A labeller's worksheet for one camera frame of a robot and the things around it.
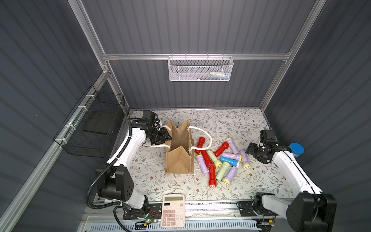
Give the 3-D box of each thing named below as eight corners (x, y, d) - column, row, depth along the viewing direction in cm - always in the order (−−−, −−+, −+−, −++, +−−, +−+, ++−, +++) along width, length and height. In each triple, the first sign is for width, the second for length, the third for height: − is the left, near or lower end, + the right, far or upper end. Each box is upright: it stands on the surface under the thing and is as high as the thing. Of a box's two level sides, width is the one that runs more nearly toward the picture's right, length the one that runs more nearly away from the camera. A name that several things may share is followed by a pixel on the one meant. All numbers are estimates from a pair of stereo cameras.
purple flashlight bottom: (221, 182, 85) (222, 180, 82) (231, 166, 91) (232, 164, 88) (228, 186, 83) (229, 185, 81) (237, 170, 89) (238, 168, 87)
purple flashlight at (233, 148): (233, 154, 96) (235, 152, 94) (226, 140, 104) (227, 137, 101) (237, 153, 97) (239, 151, 94) (230, 139, 104) (231, 137, 102)
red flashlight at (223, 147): (212, 155, 96) (213, 152, 93) (224, 143, 102) (225, 141, 99) (217, 159, 94) (218, 156, 92) (228, 147, 100) (229, 144, 97)
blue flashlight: (219, 161, 91) (220, 160, 89) (220, 156, 93) (221, 155, 91) (238, 167, 88) (239, 166, 87) (238, 162, 91) (239, 160, 89)
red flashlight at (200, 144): (194, 153, 97) (194, 151, 94) (199, 139, 104) (199, 136, 101) (201, 155, 96) (201, 152, 93) (205, 140, 103) (206, 138, 100)
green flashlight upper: (217, 168, 89) (218, 166, 87) (206, 152, 96) (206, 151, 94) (221, 165, 90) (222, 164, 89) (209, 150, 97) (210, 148, 95)
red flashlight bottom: (208, 187, 83) (209, 185, 81) (208, 166, 91) (209, 164, 88) (216, 187, 83) (216, 186, 80) (215, 167, 91) (216, 165, 88)
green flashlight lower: (214, 177, 85) (214, 176, 83) (224, 162, 92) (224, 160, 90) (220, 182, 84) (220, 180, 82) (229, 165, 90) (230, 164, 88)
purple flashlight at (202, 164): (203, 175, 87) (203, 173, 85) (195, 157, 95) (195, 155, 92) (209, 173, 88) (209, 171, 85) (201, 155, 95) (201, 153, 93)
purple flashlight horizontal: (222, 156, 95) (222, 153, 92) (222, 152, 96) (223, 149, 94) (240, 161, 92) (241, 159, 90) (240, 157, 94) (242, 155, 91)
